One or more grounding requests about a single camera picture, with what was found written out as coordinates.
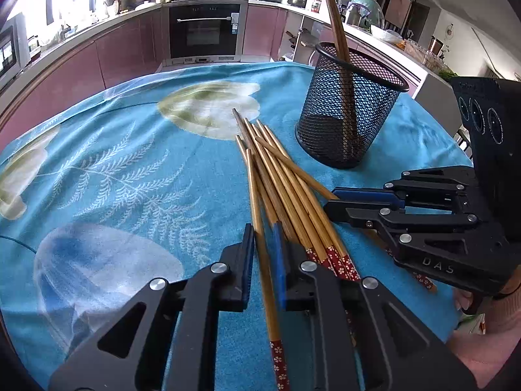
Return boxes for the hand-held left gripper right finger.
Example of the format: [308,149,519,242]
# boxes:
[271,222,478,391]

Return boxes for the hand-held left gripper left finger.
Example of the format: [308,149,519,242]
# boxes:
[48,223,256,391]

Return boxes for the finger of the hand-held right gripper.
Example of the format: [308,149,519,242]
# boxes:
[331,165,480,213]
[323,202,481,250]

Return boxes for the single chopstick red floral end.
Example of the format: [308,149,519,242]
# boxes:
[243,149,291,391]
[323,0,359,163]

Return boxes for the bundle of bamboo chopsticks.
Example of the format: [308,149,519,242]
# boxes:
[254,136,439,294]

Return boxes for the bunch of wooden chopsticks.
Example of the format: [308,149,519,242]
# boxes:
[232,108,363,349]

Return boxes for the black mesh utensil holder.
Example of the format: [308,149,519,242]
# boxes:
[295,42,410,169]

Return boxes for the person's right forearm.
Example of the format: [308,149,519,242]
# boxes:
[448,271,521,391]

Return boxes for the person's right hand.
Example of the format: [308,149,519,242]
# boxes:
[454,288,488,316]

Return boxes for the wooden chair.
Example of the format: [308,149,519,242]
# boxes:
[455,128,475,161]

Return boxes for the clear food container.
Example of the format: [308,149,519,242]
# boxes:
[403,38,446,68]

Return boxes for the blue floral tablecloth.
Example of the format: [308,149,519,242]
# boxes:
[0,62,475,391]

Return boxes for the green glass dome cover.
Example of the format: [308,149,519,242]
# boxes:
[346,0,384,27]

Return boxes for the chopsticks standing in holder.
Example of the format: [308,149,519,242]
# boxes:
[317,0,357,163]

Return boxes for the black built-in oven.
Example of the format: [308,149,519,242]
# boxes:
[168,1,246,61]

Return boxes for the pink kitchen cabinets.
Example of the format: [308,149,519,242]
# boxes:
[0,3,428,139]

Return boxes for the silver microwave oven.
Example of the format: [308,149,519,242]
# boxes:
[0,13,31,90]

